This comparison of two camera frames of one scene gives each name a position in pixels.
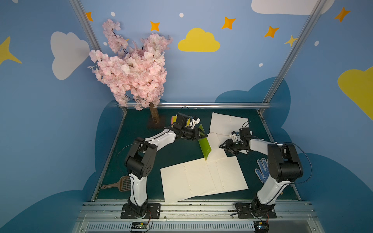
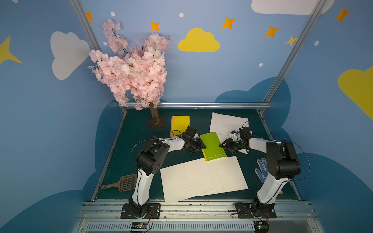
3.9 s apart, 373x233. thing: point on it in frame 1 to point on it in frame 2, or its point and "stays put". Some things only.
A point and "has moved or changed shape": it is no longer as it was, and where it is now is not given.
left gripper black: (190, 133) to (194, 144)
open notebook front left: (187, 180) stays put
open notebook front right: (227, 175) stays put
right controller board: (261, 226) stays put
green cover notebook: (204, 143) has moved or changed shape
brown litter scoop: (124, 185) stays put
